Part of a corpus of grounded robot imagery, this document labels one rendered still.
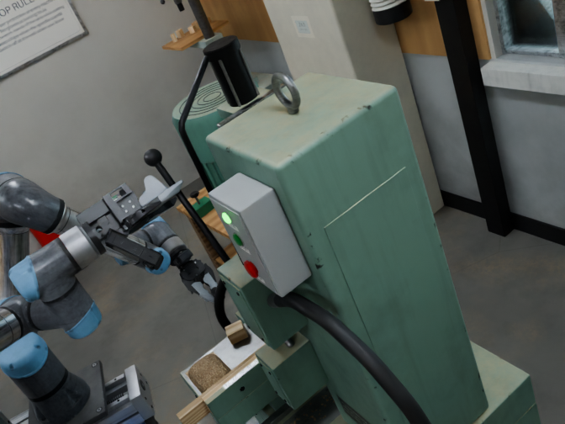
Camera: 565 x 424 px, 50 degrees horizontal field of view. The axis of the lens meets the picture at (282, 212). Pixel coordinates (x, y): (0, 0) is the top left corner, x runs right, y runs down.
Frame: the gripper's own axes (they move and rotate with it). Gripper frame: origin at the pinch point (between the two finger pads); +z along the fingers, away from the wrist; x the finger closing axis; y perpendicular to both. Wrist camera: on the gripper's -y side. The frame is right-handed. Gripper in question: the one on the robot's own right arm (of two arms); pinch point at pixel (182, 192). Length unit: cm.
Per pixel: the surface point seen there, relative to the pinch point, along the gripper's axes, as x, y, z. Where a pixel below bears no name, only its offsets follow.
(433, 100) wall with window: 113, -12, 143
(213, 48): -32.2, 11.7, 10.8
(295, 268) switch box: -36.3, -23.4, -0.9
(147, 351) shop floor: 201, -29, -20
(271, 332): -18.2, -31.0, -5.5
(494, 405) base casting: -9, -71, 24
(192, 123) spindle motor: -17.3, 6.9, 5.1
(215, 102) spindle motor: -16.9, 8.0, 11.2
